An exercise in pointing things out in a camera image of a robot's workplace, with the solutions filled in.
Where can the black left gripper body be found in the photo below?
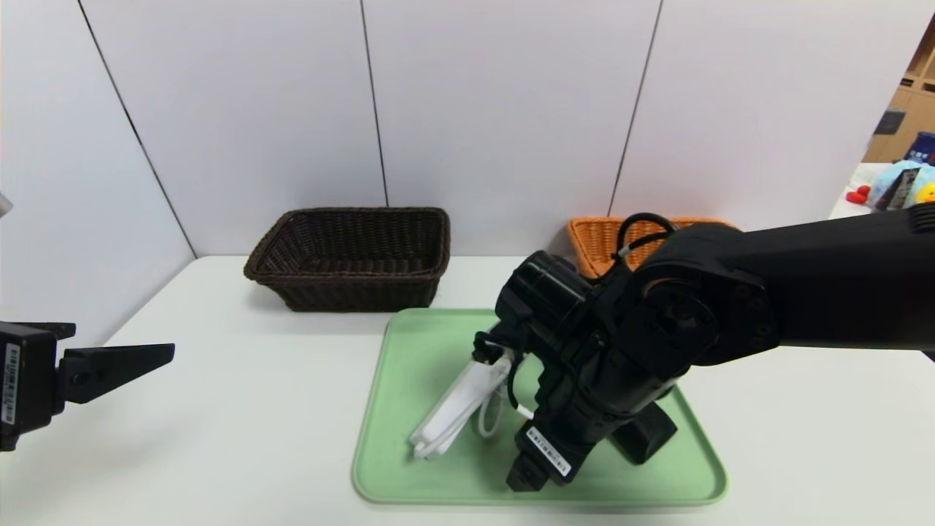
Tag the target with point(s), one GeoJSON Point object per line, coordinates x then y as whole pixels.
{"type": "Point", "coordinates": [22, 383]}

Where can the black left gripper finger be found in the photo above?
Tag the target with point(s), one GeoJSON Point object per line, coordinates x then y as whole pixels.
{"type": "Point", "coordinates": [60, 329]}
{"type": "Point", "coordinates": [102, 369]}

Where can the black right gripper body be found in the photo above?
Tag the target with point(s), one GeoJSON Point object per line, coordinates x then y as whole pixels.
{"type": "Point", "coordinates": [548, 451]}

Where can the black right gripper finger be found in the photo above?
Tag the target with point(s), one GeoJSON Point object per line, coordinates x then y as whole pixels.
{"type": "Point", "coordinates": [526, 475]}

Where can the black fabric pouch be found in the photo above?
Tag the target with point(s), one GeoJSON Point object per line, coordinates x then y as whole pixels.
{"type": "Point", "coordinates": [646, 438]}

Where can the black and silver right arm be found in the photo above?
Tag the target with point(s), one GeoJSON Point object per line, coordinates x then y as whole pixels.
{"type": "Point", "coordinates": [840, 277]}

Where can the orange wicker basket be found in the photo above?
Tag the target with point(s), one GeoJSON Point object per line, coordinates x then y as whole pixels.
{"type": "Point", "coordinates": [592, 245]}

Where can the dark brown wicker basket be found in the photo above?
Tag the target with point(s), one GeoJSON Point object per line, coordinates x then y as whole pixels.
{"type": "Point", "coordinates": [350, 292]}

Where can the light green plastic tray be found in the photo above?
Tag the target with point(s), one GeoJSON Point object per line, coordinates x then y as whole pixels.
{"type": "Point", "coordinates": [438, 482]}

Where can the small red toy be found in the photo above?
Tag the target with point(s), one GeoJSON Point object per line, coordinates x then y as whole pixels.
{"type": "Point", "coordinates": [857, 196]}

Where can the black tube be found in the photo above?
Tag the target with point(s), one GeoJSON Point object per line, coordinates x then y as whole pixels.
{"type": "Point", "coordinates": [895, 191]}

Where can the yellow duck toy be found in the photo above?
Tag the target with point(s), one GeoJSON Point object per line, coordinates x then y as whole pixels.
{"type": "Point", "coordinates": [928, 193]}

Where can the dark grey box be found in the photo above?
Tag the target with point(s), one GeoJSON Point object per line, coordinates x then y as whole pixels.
{"type": "Point", "coordinates": [888, 123]}

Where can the dark blue box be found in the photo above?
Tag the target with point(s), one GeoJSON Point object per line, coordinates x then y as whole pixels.
{"type": "Point", "coordinates": [922, 150]}

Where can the wooden shelf unit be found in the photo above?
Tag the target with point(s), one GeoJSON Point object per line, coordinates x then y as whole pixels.
{"type": "Point", "coordinates": [917, 109]}

